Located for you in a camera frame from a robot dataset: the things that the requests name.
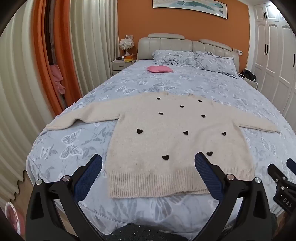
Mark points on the grey butterfly print bed cover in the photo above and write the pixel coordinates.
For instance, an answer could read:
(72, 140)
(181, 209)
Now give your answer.
(69, 143)

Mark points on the white wardrobe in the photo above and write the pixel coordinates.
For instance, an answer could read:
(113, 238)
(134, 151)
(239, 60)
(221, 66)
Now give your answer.
(275, 51)

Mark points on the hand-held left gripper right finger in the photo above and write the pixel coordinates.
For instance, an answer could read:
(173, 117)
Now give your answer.
(208, 176)

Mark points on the dark bag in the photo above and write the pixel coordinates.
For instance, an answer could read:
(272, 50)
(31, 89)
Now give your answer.
(249, 74)

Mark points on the beige padded headboard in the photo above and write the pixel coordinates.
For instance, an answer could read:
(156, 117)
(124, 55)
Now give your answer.
(171, 45)

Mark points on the person's dark clothing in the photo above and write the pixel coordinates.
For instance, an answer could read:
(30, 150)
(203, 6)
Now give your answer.
(143, 233)

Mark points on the orange tissue box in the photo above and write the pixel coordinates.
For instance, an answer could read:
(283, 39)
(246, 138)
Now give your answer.
(130, 58)

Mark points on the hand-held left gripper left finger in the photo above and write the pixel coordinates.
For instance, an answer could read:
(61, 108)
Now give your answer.
(89, 176)

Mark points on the framed wall painting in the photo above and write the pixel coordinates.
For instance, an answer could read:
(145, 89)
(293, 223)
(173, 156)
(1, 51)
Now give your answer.
(192, 5)

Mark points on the beige nightstand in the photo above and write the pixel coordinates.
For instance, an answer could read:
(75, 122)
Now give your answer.
(251, 83)
(120, 66)

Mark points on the wall switch panel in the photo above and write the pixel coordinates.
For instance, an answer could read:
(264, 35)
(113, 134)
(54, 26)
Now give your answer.
(129, 36)
(237, 51)

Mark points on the brown jagged-edge mat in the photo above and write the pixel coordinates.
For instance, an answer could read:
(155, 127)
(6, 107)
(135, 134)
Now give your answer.
(23, 192)

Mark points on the pink hanging garment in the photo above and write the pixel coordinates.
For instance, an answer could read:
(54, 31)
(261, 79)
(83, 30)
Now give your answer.
(56, 76)

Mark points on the pink hot water bottle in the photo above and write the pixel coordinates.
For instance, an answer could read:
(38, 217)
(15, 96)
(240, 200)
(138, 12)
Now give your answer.
(159, 69)

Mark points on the cream sweater with black hearts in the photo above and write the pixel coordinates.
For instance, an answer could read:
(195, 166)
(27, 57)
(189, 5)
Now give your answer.
(150, 143)

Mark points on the beige curtain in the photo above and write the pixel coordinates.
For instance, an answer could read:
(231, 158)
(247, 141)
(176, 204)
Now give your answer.
(18, 104)
(97, 46)

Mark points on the white feather table lamp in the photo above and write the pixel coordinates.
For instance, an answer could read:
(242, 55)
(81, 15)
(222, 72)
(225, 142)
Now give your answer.
(126, 45)

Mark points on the grey butterfly print pillow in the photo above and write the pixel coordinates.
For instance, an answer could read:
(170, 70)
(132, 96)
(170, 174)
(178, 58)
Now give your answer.
(173, 58)
(217, 63)

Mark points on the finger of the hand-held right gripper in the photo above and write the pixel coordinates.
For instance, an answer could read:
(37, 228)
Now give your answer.
(291, 165)
(275, 172)

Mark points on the round red and white object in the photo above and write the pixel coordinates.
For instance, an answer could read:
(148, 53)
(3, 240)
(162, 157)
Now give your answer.
(11, 215)

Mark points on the orange curtain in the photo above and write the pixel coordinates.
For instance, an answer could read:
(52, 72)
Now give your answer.
(41, 46)

